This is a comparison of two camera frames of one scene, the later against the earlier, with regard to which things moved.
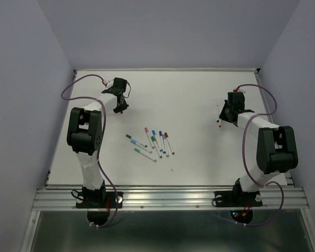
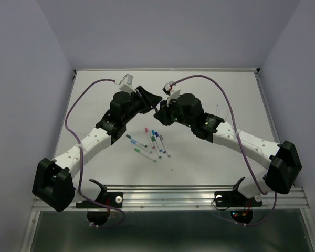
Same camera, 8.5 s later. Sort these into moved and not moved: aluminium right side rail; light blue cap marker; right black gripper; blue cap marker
Moved: right black gripper
Not moved: aluminium right side rail; light blue cap marker; blue cap marker
